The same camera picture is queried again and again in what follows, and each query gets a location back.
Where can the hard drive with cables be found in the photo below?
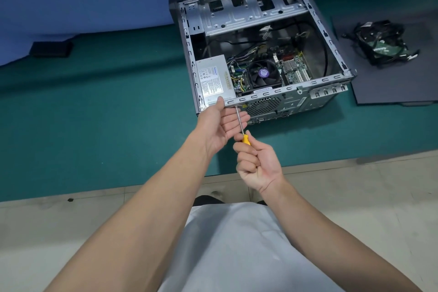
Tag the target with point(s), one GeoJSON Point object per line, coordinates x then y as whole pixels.
{"type": "Point", "coordinates": [383, 42]}

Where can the person's right hand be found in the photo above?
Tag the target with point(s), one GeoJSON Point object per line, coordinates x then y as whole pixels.
{"type": "Point", "coordinates": [261, 168]}

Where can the desktop computer case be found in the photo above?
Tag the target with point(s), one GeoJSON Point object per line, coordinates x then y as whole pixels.
{"type": "Point", "coordinates": [328, 49]}

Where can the green floor mat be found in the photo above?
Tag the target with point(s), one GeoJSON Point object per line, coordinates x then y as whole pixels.
{"type": "Point", "coordinates": [102, 114]}

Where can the silver metal drive cage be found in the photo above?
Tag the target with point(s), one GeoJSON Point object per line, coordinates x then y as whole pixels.
{"type": "Point", "coordinates": [246, 18]}

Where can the silver power supply unit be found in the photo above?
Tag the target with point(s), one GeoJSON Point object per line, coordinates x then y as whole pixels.
{"type": "Point", "coordinates": [214, 79]}

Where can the person's right forearm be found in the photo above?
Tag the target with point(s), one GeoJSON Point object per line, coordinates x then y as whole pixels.
{"type": "Point", "coordinates": [335, 244]}

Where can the person's left hand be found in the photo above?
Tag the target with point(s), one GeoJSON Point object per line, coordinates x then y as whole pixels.
{"type": "Point", "coordinates": [219, 124]}

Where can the black side panel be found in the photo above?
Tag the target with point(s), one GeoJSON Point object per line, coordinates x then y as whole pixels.
{"type": "Point", "coordinates": [393, 86]}

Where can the black flat base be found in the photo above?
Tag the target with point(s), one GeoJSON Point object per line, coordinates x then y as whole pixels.
{"type": "Point", "coordinates": [51, 49]}

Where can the person's left forearm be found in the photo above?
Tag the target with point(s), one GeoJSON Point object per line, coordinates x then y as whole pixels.
{"type": "Point", "coordinates": [137, 226]}

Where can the person's white shirt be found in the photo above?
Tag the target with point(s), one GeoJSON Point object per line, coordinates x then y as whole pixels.
{"type": "Point", "coordinates": [239, 250]}

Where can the person's black shorts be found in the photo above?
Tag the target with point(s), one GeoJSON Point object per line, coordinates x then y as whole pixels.
{"type": "Point", "coordinates": [205, 200]}

